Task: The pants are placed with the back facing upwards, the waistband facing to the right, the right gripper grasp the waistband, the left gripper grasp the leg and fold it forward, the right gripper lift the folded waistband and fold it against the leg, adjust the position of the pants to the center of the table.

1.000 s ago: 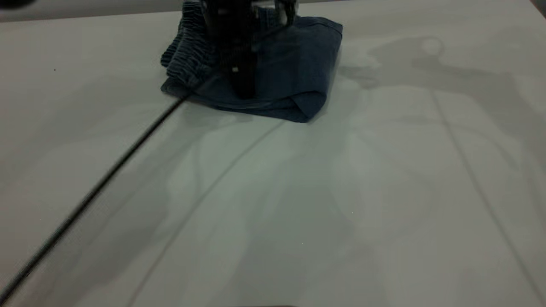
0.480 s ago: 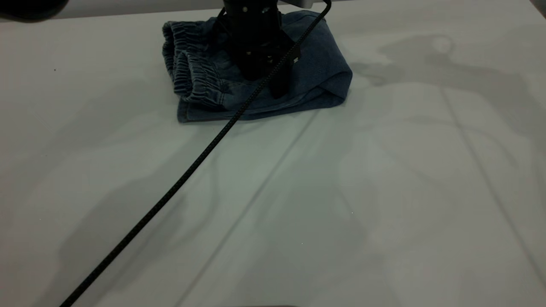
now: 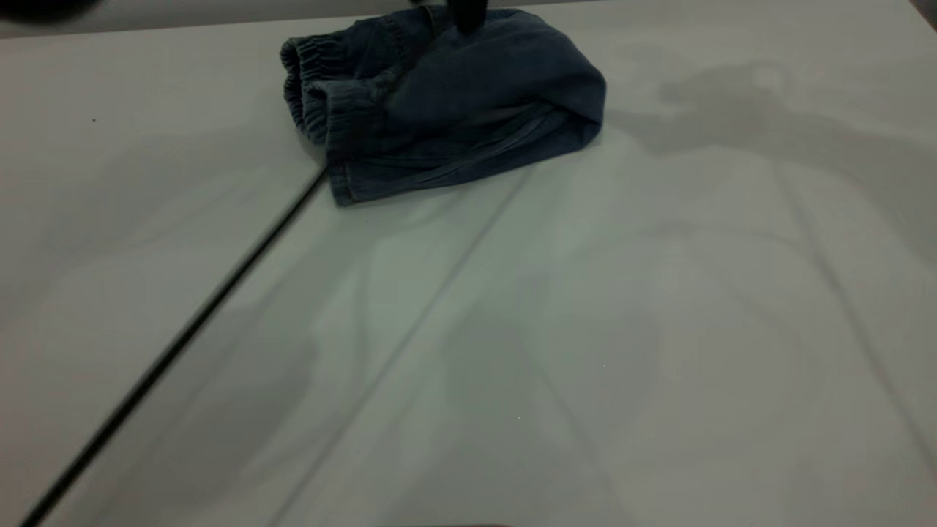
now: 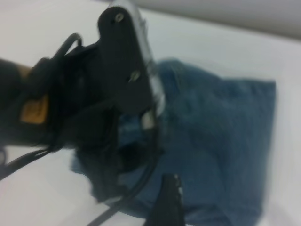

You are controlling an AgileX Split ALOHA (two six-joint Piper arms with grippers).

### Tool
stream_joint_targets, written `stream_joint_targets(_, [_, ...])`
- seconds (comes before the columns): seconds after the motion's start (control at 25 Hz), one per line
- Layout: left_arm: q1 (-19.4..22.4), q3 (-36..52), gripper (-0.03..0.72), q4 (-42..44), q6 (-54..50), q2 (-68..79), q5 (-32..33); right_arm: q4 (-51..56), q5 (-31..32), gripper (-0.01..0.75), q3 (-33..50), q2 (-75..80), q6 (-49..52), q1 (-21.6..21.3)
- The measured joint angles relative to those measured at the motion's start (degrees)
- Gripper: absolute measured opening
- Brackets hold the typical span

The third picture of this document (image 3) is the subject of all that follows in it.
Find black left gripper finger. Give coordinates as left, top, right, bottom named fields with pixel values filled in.
left=439, top=0, right=490, bottom=35

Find blue denim printed shorts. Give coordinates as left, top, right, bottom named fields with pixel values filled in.
left=280, top=5, right=608, bottom=208

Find thin black cable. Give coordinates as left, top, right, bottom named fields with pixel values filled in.
left=18, top=167, right=330, bottom=527

